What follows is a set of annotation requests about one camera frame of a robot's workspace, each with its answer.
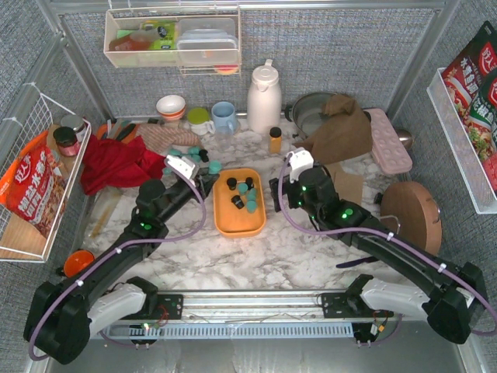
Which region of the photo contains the orange storage basket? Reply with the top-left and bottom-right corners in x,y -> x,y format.
213,168 -> 266,239

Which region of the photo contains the brown cloth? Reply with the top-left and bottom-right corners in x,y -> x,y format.
293,94 -> 373,165

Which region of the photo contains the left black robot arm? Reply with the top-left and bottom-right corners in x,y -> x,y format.
23,156 -> 219,364

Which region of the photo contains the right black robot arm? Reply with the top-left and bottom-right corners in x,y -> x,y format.
269,148 -> 496,344

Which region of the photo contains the brown cork mat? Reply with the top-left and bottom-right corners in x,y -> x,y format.
326,163 -> 363,204

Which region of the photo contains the clear drinking glass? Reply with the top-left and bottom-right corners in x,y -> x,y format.
214,127 -> 234,152

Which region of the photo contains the green lidded cup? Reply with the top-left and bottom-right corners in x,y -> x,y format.
186,107 -> 215,136

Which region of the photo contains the orange striped white bowl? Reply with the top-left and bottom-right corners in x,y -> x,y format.
156,95 -> 186,121

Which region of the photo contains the orange juice bottle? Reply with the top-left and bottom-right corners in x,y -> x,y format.
269,127 -> 282,154

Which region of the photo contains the blue mug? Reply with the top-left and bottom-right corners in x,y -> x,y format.
211,101 -> 238,134

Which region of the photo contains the orange plate with utensils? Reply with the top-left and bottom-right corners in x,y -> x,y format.
96,120 -> 139,144

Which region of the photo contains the steel pot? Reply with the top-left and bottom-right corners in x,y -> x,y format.
284,92 -> 335,138

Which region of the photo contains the red satin cloth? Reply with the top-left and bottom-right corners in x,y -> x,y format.
81,135 -> 165,196

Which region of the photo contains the clear glass container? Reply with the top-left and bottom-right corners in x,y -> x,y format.
72,187 -> 137,253

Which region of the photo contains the pink egg tray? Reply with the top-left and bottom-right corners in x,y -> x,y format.
364,108 -> 412,175

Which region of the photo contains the white thermos jug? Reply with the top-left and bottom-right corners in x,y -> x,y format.
247,59 -> 282,134

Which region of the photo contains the round wooden board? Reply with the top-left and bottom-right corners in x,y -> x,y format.
380,181 -> 442,256

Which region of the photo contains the silver lidded jar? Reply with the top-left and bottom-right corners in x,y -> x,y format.
61,114 -> 86,142

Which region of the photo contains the dark lidded jar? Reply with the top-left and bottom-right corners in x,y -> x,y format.
53,127 -> 80,157

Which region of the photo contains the clear plastic food box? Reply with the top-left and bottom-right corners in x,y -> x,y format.
176,17 -> 238,66

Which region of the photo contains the orange round lid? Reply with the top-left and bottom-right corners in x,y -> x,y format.
63,249 -> 95,277

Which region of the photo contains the red snack bag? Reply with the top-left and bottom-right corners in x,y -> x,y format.
1,131 -> 65,238

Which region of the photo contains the purple cable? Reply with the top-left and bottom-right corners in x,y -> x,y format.
27,157 -> 207,363
280,152 -> 497,336

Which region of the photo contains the clear wall shelf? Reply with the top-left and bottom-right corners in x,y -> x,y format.
103,3 -> 242,75

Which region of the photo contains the white wire basket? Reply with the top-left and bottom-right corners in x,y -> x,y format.
1,92 -> 92,263

